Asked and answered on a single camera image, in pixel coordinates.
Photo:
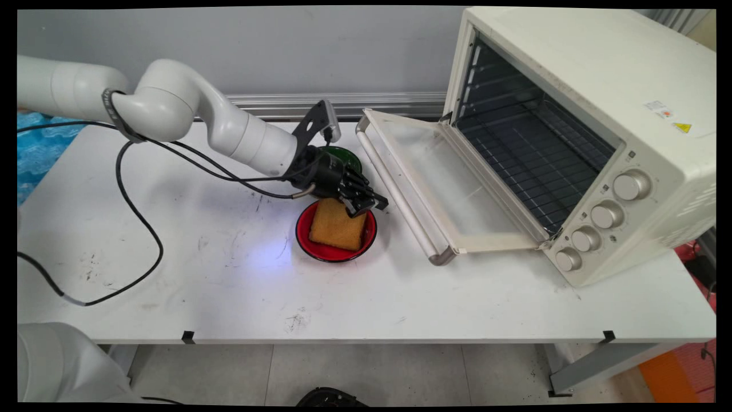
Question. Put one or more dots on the grey table leg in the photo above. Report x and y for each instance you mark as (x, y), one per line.
(606, 361)

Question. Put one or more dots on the white rounded cover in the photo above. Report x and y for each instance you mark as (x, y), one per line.
(57, 366)

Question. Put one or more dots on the large silver oven knob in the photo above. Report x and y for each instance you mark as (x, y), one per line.
(630, 186)

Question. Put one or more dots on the brown bread slice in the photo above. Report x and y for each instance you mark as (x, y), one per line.
(336, 229)

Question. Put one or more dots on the red bowl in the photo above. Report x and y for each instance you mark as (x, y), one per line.
(334, 256)

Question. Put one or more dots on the dark camera mount bracket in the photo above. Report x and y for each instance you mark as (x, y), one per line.
(309, 129)

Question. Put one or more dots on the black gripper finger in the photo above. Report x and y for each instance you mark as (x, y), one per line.
(353, 205)
(363, 186)

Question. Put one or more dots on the grey ribbed panel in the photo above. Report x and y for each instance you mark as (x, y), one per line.
(675, 20)

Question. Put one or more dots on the aluminium wall rail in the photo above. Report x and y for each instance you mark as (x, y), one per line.
(389, 104)

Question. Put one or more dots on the black table edge clip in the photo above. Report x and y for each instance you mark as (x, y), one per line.
(188, 337)
(608, 336)

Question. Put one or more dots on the blue patterned cloth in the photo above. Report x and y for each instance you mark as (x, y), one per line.
(43, 151)

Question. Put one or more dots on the black object on floor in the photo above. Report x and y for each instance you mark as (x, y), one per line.
(331, 397)

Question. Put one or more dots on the metal oven rack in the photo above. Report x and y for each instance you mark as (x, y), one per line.
(532, 160)

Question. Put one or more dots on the green bowl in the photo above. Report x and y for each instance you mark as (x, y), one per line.
(346, 155)

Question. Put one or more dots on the yellow warning sticker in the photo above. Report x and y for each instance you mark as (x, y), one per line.
(682, 127)

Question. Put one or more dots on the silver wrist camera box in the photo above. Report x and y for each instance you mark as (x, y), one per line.
(331, 120)

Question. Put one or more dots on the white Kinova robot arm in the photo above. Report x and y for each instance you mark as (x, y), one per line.
(171, 100)

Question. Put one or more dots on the orange box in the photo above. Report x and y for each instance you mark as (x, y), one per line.
(675, 375)

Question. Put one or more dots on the cream toaster oven body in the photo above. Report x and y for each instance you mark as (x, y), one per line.
(600, 74)

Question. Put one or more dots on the white label sticker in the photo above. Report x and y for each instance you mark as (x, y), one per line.
(656, 108)

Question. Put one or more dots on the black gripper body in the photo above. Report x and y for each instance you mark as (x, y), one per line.
(323, 171)

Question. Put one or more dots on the red object behind table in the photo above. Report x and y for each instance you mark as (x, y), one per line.
(695, 269)

